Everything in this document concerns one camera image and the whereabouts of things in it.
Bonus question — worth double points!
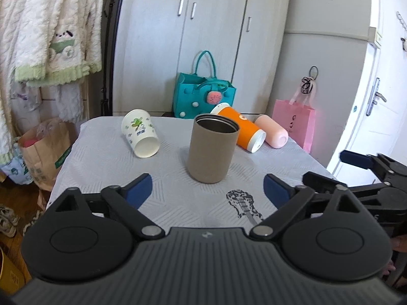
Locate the pink cup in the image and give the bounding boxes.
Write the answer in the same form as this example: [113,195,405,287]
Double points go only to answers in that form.
[253,114,289,149]

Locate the white door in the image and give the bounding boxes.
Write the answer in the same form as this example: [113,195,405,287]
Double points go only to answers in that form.
[326,40,407,185]

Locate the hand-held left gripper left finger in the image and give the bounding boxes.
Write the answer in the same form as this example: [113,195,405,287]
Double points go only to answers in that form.
[46,173,166,241]

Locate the pink paper gift bag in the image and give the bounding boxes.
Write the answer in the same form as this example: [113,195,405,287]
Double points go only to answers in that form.
[272,79,316,154]

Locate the black stand pole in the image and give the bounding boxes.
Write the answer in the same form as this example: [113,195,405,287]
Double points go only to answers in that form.
[100,0,128,117]

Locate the teal felt tote bag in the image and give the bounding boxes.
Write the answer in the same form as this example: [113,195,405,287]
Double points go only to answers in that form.
[173,50,236,119]

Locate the silver door handle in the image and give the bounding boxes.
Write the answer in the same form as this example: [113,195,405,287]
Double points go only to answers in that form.
[365,78,388,117]

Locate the blue white plastic bag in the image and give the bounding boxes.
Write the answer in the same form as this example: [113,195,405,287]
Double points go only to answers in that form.
[0,140,34,185]

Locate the grey printed tablecloth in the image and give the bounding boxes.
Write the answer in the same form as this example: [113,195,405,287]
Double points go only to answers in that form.
[46,114,338,230]

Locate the taupe metal-lined cup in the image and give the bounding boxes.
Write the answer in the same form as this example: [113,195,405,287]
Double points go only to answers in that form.
[186,113,240,184]

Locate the white fleece garment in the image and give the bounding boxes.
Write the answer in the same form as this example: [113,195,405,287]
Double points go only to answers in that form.
[0,0,23,166]

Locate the wall hook rack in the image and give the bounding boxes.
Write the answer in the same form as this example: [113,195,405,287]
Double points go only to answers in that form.
[396,11,407,52]

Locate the grey wardrobe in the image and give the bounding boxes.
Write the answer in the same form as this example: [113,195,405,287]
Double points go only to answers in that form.
[113,0,293,119]

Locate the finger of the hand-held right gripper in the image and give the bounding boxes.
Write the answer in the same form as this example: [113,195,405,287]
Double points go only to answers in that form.
[340,150,407,187]
[302,171,349,193]

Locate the orange cup white ends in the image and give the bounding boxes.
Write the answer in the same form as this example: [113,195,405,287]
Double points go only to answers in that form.
[210,102,267,153]

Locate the yellow cardboard box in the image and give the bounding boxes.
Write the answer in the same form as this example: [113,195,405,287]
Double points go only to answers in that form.
[0,245,25,293]

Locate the white sneaker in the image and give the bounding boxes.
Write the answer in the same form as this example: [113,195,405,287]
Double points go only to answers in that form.
[0,220,16,238]
[0,206,20,227]

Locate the white paper cup green print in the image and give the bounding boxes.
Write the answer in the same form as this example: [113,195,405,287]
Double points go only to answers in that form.
[121,109,160,159]

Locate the brown paper bag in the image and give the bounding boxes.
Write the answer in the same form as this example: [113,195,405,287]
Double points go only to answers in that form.
[17,117,78,193]

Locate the pale wall switch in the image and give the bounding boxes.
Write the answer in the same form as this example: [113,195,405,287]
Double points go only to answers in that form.
[373,27,385,50]

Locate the white fleece robe green trim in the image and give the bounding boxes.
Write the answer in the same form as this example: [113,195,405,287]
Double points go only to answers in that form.
[13,0,105,87]

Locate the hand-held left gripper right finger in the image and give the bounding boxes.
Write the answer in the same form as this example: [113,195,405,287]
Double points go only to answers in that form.
[250,173,367,241]

